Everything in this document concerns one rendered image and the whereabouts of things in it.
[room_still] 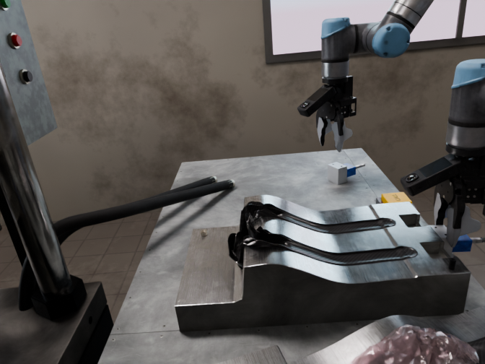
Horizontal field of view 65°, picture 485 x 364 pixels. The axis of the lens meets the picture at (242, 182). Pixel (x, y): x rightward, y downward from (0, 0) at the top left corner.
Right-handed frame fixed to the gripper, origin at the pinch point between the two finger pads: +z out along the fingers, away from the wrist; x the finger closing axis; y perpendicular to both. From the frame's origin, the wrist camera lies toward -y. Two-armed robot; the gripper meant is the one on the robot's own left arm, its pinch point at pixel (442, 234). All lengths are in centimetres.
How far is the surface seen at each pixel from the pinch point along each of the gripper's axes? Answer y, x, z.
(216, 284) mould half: -46.9, -15.2, -1.5
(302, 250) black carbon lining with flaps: -30.9, -12.5, -6.1
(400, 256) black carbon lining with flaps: -13.0, -12.3, -3.7
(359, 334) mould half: -24.7, -30.9, -4.3
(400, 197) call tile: -2.4, 19.8, 0.9
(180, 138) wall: -97, 181, 29
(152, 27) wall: -103, 181, -44
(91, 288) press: -77, -6, 6
